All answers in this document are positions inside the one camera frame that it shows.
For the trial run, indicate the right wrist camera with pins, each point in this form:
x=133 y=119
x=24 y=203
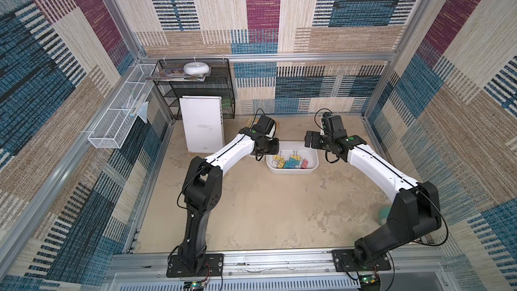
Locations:
x=332 y=123

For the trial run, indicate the white upright book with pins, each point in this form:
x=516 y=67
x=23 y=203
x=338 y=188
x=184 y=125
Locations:
x=203 y=123

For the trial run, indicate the magazine on shelf top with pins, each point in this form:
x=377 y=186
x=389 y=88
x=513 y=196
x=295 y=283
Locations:
x=177 y=75

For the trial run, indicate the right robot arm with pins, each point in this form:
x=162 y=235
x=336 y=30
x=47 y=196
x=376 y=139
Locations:
x=415 y=211

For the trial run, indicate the white round device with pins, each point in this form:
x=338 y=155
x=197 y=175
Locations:
x=196 y=68

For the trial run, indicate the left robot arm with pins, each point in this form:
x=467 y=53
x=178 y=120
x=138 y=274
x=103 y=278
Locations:
x=202 y=188

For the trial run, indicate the pink binder clip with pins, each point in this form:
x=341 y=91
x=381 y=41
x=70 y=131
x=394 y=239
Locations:
x=304 y=164

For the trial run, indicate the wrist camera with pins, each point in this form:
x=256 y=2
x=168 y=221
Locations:
x=266 y=126
x=332 y=123

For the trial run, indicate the yellow binder clip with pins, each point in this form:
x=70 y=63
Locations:
x=278 y=161
x=296 y=158

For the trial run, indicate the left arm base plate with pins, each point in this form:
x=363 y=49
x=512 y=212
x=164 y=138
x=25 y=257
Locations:
x=209 y=264

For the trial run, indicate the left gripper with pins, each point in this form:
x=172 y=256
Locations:
x=273 y=149

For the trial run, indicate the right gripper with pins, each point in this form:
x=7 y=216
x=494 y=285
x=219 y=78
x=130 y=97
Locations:
x=315 y=141

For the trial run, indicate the white wire wall basket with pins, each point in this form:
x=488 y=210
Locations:
x=124 y=109

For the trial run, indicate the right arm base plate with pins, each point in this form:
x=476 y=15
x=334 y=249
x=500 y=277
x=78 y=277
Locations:
x=347 y=260

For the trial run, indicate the black wire mesh shelf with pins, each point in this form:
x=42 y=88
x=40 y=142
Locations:
x=219 y=83

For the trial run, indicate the teal binder clip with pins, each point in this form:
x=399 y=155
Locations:
x=290 y=164

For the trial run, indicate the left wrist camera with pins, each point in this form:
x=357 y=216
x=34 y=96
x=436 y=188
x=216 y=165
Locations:
x=266 y=126

